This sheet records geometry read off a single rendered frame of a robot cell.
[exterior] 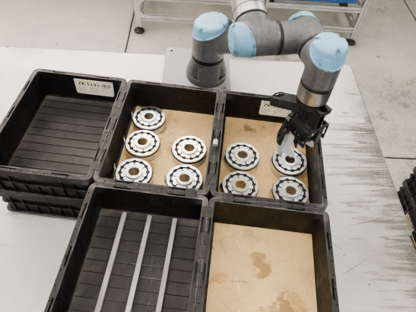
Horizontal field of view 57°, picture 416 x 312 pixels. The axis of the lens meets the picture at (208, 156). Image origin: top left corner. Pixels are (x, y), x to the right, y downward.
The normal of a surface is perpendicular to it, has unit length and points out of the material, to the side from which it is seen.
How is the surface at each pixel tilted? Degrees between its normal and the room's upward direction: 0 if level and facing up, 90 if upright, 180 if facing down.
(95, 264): 0
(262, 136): 0
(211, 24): 7
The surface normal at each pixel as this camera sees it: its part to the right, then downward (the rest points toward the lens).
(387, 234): 0.06, -0.62
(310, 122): -0.84, 0.39
